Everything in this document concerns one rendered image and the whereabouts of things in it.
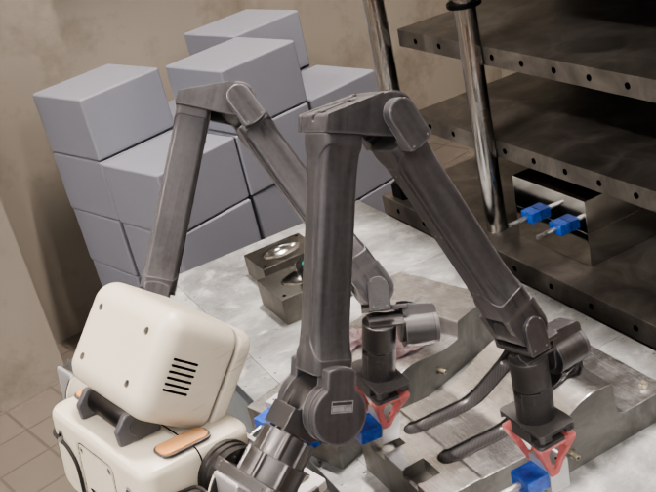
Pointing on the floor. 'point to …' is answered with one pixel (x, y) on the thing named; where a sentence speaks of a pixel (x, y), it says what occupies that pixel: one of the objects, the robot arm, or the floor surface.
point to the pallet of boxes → (218, 138)
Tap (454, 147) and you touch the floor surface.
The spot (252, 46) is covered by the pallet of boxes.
